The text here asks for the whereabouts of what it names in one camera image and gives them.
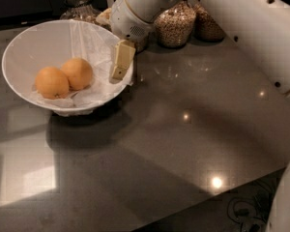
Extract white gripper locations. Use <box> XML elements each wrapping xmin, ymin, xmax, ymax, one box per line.
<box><xmin>96</xmin><ymin>0</ymin><xmax>183</xmax><ymax>84</ymax></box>

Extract orange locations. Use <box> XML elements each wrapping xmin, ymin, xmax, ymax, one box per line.
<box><xmin>61</xmin><ymin>58</ymin><xmax>93</xmax><ymax>91</ymax></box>
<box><xmin>35</xmin><ymin>67</ymin><xmax>70</xmax><ymax>100</ymax></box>

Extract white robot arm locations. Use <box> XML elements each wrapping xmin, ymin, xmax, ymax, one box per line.
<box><xmin>111</xmin><ymin>0</ymin><xmax>290</xmax><ymax>232</ymax></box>

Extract white paper bowl liner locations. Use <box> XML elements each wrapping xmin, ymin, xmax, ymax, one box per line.
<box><xmin>23</xmin><ymin>20</ymin><xmax>133</xmax><ymax>116</ymax></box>

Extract white bowl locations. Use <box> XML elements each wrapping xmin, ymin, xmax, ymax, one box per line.
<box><xmin>1</xmin><ymin>18</ymin><xmax>134</xmax><ymax>117</ymax></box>

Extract leftmost glass jar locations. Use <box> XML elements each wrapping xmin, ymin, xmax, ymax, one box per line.
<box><xmin>60</xmin><ymin>0</ymin><xmax>100</xmax><ymax>24</ymax></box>

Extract black cables on floor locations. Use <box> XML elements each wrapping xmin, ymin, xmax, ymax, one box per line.
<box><xmin>226</xmin><ymin>177</ymin><xmax>281</xmax><ymax>232</ymax></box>

